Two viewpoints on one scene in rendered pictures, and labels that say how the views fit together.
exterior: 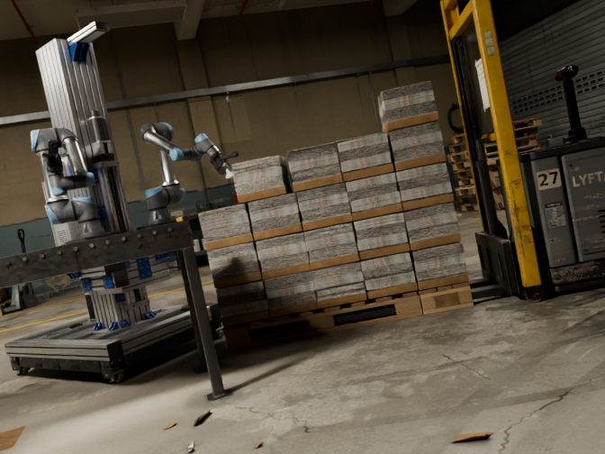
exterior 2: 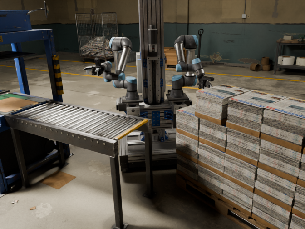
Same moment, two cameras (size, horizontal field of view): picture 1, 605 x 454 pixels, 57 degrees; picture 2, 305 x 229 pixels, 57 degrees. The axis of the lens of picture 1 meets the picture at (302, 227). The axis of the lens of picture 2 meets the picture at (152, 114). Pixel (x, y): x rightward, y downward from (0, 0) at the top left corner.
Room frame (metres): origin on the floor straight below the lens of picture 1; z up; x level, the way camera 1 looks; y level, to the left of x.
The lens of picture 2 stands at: (1.39, -1.07, 1.71)
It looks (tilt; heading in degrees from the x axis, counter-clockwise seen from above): 20 degrees down; 47
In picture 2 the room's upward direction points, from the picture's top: 2 degrees counter-clockwise
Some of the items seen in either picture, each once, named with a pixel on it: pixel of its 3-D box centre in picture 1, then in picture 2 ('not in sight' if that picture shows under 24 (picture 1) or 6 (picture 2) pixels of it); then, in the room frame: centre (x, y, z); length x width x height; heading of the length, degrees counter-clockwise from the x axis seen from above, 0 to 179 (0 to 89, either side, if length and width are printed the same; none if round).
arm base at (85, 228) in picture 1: (90, 228); (132, 93); (3.24, 1.21, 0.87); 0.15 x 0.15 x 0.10
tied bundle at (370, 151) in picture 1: (364, 158); (295, 122); (3.35, -0.44, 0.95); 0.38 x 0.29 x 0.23; 175
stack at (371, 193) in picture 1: (311, 258); (236, 165); (3.38, -0.01, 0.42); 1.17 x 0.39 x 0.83; 85
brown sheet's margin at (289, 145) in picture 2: (366, 173); (293, 134); (3.35, -0.44, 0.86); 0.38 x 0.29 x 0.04; 175
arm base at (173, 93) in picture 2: (158, 214); (177, 91); (3.62, 0.90, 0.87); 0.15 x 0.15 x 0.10
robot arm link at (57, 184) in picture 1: (61, 184); (108, 76); (2.95, 1.20, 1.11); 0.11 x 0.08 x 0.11; 115
